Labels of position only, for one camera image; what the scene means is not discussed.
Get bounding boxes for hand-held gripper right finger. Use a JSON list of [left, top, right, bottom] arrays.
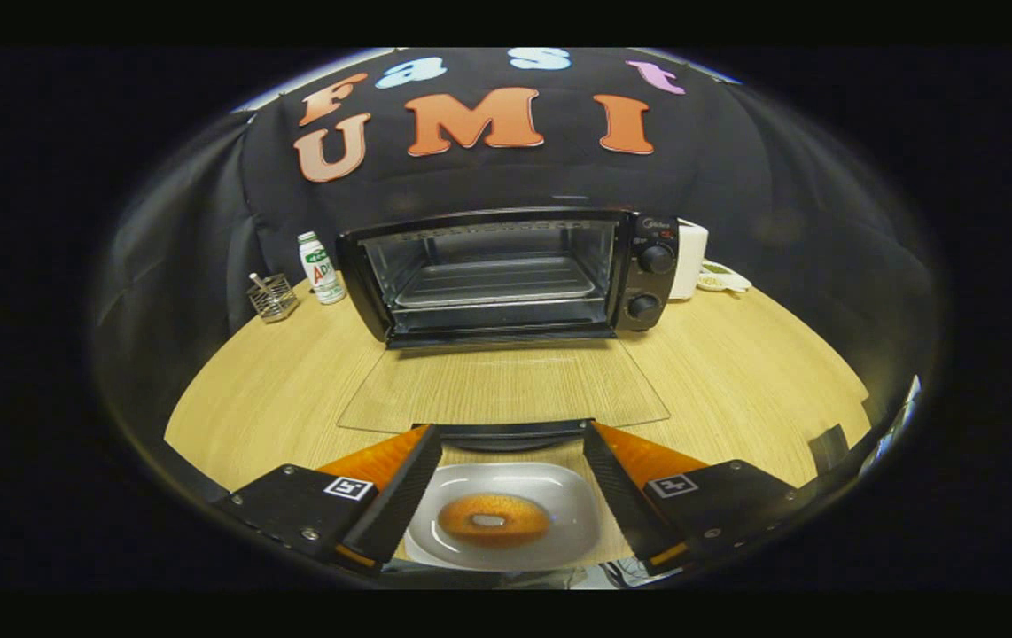
[[583, 420, 826, 577]]

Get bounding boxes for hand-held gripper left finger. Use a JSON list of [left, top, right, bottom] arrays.
[[214, 424, 443, 572]]

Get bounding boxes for orange glazed donut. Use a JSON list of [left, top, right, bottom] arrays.
[[437, 494, 551, 547]]

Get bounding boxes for black toaster oven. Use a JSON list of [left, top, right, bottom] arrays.
[[335, 206, 680, 453]]

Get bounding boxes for white plate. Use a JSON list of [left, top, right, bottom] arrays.
[[403, 462, 601, 572]]

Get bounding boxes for small white snack dish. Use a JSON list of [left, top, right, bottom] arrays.
[[697, 260, 751, 293]]

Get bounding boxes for white bottle green label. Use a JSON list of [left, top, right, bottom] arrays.
[[298, 231, 346, 306]]

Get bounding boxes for white lidded container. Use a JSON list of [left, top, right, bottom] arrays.
[[667, 219, 710, 300]]

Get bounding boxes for wire mesh utensil holder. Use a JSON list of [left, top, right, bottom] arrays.
[[246, 272, 300, 323]]

